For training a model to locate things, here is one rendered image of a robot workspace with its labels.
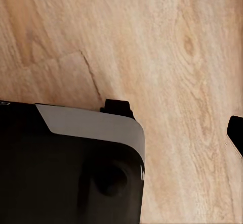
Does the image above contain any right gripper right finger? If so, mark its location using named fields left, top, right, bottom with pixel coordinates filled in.
left=227, top=115, right=243, bottom=156

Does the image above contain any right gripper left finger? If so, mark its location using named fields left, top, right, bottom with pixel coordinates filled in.
left=0, top=116, right=26, bottom=176

